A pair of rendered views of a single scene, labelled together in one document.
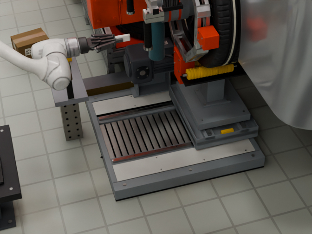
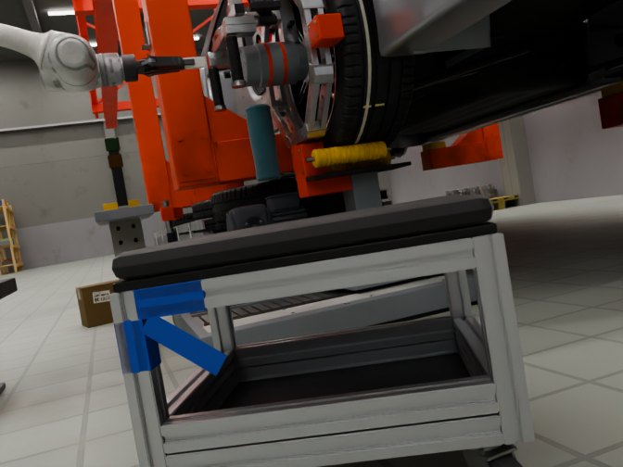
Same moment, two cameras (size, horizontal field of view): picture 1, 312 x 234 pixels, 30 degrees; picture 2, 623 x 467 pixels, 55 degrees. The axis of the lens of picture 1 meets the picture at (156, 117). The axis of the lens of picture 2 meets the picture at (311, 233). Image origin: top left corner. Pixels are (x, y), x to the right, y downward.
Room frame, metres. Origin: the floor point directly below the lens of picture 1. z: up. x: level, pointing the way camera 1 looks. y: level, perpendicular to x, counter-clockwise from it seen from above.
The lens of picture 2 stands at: (0.47, -0.02, 0.35)
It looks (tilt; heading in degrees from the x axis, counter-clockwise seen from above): 2 degrees down; 357
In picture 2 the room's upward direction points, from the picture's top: 9 degrees counter-clockwise
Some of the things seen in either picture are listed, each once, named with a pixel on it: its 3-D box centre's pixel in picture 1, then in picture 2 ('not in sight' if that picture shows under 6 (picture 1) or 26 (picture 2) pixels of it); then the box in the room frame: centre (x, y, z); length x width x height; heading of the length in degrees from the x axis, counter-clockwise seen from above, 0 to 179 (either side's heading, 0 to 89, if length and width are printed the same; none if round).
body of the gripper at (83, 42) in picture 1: (88, 44); (138, 67); (2.21, 0.29, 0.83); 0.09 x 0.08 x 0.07; 105
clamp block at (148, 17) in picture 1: (153, 14); (238, 26); (2.29, 0.00, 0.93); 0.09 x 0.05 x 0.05; 105
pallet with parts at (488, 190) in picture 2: not in sight; (473, 199); (7.89, -2.45, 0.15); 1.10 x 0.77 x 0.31; 15
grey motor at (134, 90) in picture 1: (161, 68); (286, 239); (2.79, -0.04, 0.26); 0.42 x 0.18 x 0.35; 105
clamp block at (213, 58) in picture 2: not in sight; (220, 59); (2.61, 0.09, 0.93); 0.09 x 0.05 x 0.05; 105
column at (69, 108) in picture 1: (68, 106); (135, 282); (2.52, 0.49, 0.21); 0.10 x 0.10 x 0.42; 15
